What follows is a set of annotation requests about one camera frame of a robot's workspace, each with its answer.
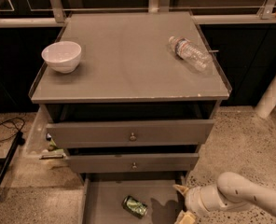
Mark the grey drawer cabinet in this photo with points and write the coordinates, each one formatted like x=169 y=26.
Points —
x=127 y=59

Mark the grey bottom drawer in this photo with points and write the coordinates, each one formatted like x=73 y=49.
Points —
x=104 y=195

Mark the black stand leg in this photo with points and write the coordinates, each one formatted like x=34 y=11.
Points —
x=5 y=162

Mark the brass top drawer knob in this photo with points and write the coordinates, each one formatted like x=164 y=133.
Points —
x=132 y=137

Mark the clutter beside cabinet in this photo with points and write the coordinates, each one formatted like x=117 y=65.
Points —
x=52 y=152

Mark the clear plastic water bottle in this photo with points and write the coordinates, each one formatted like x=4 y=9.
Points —
x=199 y=58

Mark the grey middle drawer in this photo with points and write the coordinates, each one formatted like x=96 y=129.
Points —
x=119 y=159

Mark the green soda can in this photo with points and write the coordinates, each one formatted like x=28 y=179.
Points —
x=134 y=207

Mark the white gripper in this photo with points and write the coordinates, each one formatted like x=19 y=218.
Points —
x=192 y=199

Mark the brass drawer knob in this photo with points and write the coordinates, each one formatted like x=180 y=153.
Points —
x=134 y=166
x=132 y=137

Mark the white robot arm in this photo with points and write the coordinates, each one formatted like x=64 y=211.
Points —
x=237 y=168

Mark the brass middle drawer knob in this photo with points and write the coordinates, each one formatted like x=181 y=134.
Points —
x=134 y=166

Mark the metal railing frame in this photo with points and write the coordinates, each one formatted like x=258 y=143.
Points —
x=52 y=13

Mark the white ceramic bowl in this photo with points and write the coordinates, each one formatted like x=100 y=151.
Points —
x=63 y=56

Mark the grey drawer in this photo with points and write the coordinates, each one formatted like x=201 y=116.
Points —
x=110 y=125
x=104 y=195
x=119 y=159

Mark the grey top drawer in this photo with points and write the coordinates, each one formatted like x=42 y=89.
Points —
x=110 y=125

